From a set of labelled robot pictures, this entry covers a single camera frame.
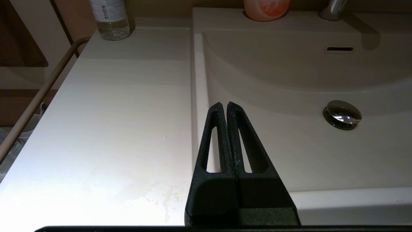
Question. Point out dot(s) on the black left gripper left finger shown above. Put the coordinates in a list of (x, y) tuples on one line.
[(212, 193)]

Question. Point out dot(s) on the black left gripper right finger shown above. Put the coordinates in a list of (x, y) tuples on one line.
[(264, 193)]

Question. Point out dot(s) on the chrome sink faucet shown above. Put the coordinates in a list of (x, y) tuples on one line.
[(333, 9)]

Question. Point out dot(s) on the white sink basin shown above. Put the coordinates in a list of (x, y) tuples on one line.
[(305, 80)]

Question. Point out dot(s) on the chrome drain stopper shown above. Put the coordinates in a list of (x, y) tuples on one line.
[(342, 114)]

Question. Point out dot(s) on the pink soap pump bottle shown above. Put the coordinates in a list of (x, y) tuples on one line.
[(267, 9)]

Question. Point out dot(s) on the empty clear plastic bottle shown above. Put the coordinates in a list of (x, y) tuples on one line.
[(111, 19)]

